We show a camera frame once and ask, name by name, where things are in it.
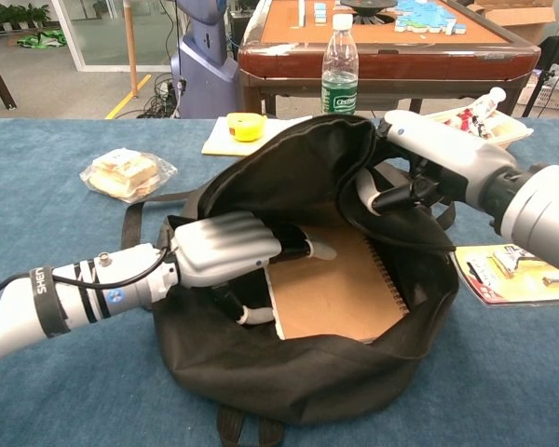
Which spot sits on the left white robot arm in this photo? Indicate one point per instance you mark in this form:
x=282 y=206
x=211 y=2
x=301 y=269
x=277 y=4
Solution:
x=74 y=293

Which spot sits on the cream paper pad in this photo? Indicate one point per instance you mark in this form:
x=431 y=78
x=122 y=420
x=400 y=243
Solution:
x=219 y=142

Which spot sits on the blue table mat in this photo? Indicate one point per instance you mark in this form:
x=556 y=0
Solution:
x=51 y=400

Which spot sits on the white plastic basket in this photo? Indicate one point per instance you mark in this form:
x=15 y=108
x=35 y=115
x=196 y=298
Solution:
x=554 y=98

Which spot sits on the potted green plants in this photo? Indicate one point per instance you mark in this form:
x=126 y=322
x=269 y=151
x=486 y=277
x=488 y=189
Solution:
x=14 y=16

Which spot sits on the green fabric heap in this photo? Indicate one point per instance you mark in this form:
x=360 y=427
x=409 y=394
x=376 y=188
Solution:
x=42 y=39

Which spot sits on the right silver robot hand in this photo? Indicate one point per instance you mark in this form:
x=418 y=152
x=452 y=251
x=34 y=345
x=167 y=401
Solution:
x=447 y=149

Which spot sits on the black backpack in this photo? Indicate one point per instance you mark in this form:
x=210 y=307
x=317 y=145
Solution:
x=307 y=372

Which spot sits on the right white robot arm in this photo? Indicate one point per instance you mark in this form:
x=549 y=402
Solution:
x=540 y=214

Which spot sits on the white plastic food tray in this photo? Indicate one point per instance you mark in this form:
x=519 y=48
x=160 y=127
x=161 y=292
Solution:
x=512 y=132

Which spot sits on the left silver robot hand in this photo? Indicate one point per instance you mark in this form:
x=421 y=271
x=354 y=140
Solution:
x=223 y=247

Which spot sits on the yellow tape measure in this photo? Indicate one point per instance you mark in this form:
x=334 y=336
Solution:
x=246 y=126

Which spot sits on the wooden pole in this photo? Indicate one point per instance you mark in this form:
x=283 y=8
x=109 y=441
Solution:
x=130 y=51

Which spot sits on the red snack packets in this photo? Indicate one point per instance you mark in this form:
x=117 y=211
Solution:
x=468 y=118

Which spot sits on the brown spiral notebook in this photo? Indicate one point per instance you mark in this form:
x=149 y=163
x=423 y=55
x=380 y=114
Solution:
x=335 y=293

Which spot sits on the yellow razor blister pack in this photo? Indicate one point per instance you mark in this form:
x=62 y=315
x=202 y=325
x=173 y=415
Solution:
x=508 y=284

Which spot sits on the bagged sliced bread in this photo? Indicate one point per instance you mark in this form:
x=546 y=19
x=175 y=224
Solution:
x=123 y=174

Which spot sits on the blue mahjong tile pile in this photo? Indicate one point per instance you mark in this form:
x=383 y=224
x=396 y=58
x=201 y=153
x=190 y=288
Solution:
x=424 y=18

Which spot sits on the brown mahjong table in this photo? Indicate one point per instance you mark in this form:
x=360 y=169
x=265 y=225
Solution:
x=424 y=60

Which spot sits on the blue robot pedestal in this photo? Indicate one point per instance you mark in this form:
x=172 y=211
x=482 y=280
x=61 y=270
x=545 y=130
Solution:
x=205 y=60

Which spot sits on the clear plastic water bottle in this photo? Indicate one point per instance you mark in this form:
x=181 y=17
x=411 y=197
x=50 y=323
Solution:
x=340 y=70

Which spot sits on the white squeeze tube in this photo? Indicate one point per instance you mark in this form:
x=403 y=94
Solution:
x=491 y=100

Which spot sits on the black tripod stand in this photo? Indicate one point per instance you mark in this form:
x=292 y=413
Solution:
x=547 y=70

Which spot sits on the cardboard box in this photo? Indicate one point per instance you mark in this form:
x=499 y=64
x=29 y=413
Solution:
x=517 y=16

